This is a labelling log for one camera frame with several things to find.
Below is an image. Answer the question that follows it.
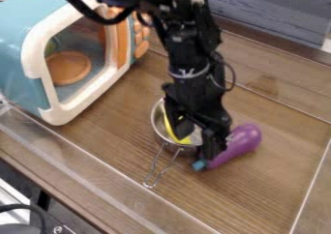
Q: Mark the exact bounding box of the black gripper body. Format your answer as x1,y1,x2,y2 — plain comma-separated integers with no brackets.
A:
162,73,232,130

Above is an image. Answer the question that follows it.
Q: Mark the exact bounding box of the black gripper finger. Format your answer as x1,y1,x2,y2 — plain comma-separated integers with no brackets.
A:
165,97,194,140
202,128,229,161

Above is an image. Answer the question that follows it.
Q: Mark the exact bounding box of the silver pot with wire handle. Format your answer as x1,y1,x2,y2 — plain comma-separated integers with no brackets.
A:
145,99,202,189

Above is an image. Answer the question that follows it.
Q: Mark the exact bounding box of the purple toy eggplant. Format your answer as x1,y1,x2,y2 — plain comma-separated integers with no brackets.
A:
191,124,264,171

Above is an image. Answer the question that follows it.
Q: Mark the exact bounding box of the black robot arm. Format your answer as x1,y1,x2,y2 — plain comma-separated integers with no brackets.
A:
98,0,232,160

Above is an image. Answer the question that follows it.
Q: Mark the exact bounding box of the yellow toy banana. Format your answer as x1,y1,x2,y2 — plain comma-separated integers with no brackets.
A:
163,112,193,145

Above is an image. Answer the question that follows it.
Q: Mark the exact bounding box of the orange microwave turntable plate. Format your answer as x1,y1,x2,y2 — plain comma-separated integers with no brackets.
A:
47,50,93,85

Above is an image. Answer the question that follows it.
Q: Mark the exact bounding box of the blue toy microwave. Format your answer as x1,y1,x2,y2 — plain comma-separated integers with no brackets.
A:
0,0,150,126

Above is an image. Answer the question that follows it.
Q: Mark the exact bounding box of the black cable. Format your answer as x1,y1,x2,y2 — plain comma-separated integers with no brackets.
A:
0,204,46,234

